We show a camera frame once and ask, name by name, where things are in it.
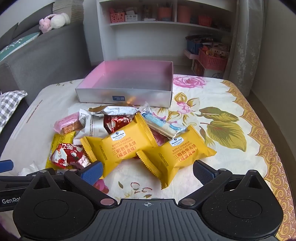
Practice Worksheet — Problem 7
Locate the white bookshelf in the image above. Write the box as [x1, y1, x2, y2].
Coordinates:
[96, 0, 238, 67]

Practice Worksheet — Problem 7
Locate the pink white plush toy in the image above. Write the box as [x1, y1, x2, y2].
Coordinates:
[39, 13, 71, 34]

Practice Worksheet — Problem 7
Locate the lace curtain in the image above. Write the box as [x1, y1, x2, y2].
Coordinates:
[228, 0, 266, 91]

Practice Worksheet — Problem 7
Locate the small pink basket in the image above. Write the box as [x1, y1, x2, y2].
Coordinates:
[110, 13, 126, 24]

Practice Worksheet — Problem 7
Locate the stack of books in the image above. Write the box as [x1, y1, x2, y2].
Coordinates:
[52, 0, 84, 15]

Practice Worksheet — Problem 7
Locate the white storage box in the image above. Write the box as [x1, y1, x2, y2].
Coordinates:
[192, 59, 225, 79]

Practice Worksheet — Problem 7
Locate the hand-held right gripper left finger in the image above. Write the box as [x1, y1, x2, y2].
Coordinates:
[24, 161, 117, 207]

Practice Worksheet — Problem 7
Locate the grey sofa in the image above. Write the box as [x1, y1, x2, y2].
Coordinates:
[0, 2, 93, 107]

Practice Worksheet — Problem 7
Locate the red basket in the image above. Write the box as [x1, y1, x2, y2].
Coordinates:
[196, 16, 213, 26]

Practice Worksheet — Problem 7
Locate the silver snack packet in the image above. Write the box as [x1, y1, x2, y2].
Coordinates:
[89, 105, 139, 117]

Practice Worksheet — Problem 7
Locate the red snack packet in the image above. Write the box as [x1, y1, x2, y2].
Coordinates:
[103, 115, 135, 135]
[50, 143, 92, 171]

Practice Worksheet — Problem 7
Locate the glass jar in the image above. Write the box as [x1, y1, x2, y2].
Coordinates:
[142, 5, 158, 20]

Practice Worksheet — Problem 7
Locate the blue white wafer packet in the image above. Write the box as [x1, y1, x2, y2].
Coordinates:
[136, 102, 188, 138]

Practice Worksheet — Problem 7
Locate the plain white snack packet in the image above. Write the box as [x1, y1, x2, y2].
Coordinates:
[17, 163, 47, 176]

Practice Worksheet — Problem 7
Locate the grey checkered blanket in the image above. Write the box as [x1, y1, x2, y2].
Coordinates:
[0, 91, 28, 133]

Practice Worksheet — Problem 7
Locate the teal cushion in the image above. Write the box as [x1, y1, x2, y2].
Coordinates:
[0, 32, 41, 62]

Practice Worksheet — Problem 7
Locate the orange pen holder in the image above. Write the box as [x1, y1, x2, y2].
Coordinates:
[157, 6, 173, 21]

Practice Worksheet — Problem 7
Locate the large pink basket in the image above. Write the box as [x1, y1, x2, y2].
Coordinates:
[198, 49, 228, 72]

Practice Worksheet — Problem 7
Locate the pink cardboard box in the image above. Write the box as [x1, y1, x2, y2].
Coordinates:
[75, 61, 174, 108]

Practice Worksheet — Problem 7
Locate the golden snack packet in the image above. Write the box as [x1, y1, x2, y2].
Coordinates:
[46, 132, 77, 169]

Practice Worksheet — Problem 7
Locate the white printed snack packet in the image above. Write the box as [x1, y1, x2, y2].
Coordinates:
[74, 109, 107, 145]

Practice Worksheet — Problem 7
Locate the yellow snack packet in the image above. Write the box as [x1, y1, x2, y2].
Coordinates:
[136, 125, 217, 190]
[80, 113, 159, 179]

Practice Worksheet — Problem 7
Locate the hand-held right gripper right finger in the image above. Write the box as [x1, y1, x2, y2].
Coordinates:
[178, 160, 269, 206]

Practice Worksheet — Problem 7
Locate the pink snack packet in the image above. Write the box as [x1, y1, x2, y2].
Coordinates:
[54, 112, 84, 135]

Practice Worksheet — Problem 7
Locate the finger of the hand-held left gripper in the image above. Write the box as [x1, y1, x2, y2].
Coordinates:
[0, 159, 14, 173]

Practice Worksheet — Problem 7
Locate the floral printed blanket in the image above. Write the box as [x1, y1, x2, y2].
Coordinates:
[0, 74, 296, 241]

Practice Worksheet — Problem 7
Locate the blue box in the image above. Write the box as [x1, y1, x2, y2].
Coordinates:
[187, 39, 204, 55]

